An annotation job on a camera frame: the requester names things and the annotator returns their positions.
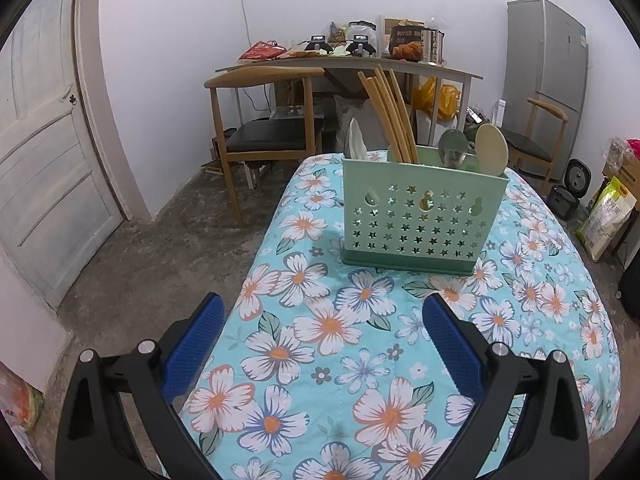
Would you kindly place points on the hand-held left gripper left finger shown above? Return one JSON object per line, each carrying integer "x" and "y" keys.
{"x": 197, "y": 345}

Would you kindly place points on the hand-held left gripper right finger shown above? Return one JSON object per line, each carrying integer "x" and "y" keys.
{"x": 450, "y": 350}

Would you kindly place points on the green star-cut utensil holder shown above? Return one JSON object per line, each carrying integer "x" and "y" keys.
{"x": 425, "y": 230}

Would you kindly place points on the metal spoon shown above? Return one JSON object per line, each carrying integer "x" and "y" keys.
{"x": 452, "y": 147}

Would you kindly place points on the bundle of bamboo chopsticks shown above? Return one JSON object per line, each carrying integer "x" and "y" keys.
{"x": 395, "y": 125}

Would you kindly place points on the floral turquoise quilt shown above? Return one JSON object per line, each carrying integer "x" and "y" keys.
{"x": 325, "y": 310}

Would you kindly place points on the small wooden stool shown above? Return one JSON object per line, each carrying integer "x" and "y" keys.
{"x": 257, "y": 172}

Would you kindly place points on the black rice cooker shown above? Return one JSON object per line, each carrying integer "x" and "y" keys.
{"x": 562, "y": 202}

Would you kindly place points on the orange white plastic bag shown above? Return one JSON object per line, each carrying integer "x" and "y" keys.
{"x": 20, "y": 410}

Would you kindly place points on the yellow green rice bag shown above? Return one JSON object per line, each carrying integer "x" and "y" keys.
{"x": 607, "y": 215}

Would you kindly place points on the wooden chair dark seat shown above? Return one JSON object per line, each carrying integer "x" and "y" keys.
{"x": 525, "y": 147}
{"x": 270, "y": 137}

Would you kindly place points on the white panel door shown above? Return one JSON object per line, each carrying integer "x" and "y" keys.
{"x": 50, "y": 160}

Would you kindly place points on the cardboard box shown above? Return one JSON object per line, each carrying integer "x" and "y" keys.
{"x": 614, "y": 170}

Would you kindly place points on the yellow plastic bag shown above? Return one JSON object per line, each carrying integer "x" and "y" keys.
{"x": 440, "y": 100}

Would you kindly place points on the grey cloth bag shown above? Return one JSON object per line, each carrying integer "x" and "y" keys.
{"x": 355, "y": 107}

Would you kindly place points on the pink plastic bag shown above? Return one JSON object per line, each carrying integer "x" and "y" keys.
{"x": 634, "y": 149}

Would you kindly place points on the red bag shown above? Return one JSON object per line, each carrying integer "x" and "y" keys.
{"x": 262, "y": 51}

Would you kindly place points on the wooden table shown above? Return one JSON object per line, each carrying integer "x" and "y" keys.
{"x": 350, "y": 62}

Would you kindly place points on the steel container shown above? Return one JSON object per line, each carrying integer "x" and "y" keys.
{"x": 433, "y": 46}

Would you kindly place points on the grey refrigerator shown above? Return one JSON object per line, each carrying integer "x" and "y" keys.
{"x": 545, "y": 60}

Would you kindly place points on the brown bread box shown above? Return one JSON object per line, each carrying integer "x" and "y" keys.
{"x": 406, "y": 42}

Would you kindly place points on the black device with screen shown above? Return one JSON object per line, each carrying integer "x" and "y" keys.
{"x": 360, "y": 46}
{"x": 317, "y": 46}

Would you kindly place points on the clear plastic bag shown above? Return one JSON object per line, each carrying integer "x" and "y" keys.
{"x": 362, "y": 27}

